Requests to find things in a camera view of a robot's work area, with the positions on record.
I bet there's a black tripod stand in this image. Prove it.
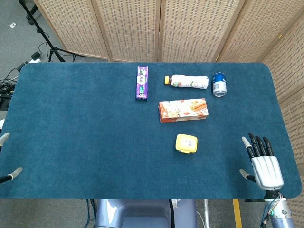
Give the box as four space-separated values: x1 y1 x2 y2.
18 0 85 63

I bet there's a purple toothpaste box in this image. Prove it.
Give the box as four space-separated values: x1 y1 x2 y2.
135 66 149 102

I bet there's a black cable bundle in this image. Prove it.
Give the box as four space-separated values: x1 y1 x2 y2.
0 67 20 98

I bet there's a white drink bottle yellow cap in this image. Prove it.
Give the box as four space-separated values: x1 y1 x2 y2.
163 74 209 91

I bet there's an orange biscuit roll box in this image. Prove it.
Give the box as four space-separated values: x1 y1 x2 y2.
158 98 210 124

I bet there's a wooden woven screen panel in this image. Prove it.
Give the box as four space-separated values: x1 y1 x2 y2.
33 0 114 60
259 14 304 228
216 0 304 63
157 0 247 63
91 0 162 63

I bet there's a blue cable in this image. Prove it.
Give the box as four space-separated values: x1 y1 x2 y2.
85 199 96 228

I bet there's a metal table leg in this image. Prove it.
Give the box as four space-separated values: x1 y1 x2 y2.
203 199 211 228

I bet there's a yellow floor tape strip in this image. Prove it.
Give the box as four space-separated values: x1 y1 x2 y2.
232 199 243 228

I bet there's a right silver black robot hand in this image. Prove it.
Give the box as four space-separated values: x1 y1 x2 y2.
239 133 285 191

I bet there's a white power strip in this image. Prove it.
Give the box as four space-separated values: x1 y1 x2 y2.
28 51 42 64

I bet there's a yellow small container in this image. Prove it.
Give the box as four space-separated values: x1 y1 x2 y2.
175 133 199 155

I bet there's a blue felt table mat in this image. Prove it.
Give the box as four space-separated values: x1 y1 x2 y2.
0 61 303 200

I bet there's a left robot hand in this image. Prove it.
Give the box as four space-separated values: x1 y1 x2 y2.
0 132 23 184

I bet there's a blue-grey robot torso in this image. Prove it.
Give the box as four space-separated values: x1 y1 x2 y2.
95 199 198 228

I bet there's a blue white drink can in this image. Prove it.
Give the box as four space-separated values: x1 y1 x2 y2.
211 72 228 98

